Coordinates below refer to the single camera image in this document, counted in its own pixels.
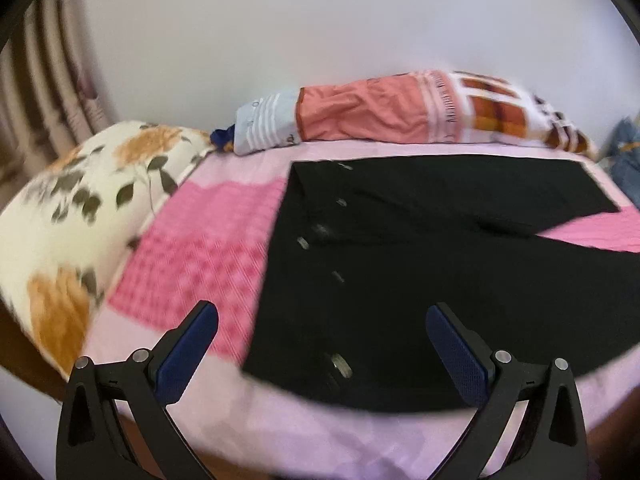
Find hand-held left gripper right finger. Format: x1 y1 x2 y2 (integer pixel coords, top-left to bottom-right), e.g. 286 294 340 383
425 303 589 480

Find black pants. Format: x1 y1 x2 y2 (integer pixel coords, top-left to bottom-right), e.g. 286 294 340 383
242 155 640 413

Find pink checked bedsheet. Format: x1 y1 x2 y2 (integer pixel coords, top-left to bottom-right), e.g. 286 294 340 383
82 140 640 480

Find striped curtain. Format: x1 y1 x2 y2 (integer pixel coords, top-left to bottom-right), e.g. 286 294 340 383
0 0 116 181

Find dark blue cloth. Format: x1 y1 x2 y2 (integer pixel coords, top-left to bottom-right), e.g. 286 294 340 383
210 125 239 154

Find rolled salmon striped quilt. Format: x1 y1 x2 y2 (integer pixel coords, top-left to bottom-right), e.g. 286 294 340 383
234 69 598 161

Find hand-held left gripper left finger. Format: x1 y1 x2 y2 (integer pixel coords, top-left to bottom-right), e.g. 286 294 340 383
56 301 220 480

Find blue denim garment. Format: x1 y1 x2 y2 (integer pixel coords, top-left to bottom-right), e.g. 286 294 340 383
600 116 640 206

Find floral pillow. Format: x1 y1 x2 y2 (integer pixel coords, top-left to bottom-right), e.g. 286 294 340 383
0 120 216 381

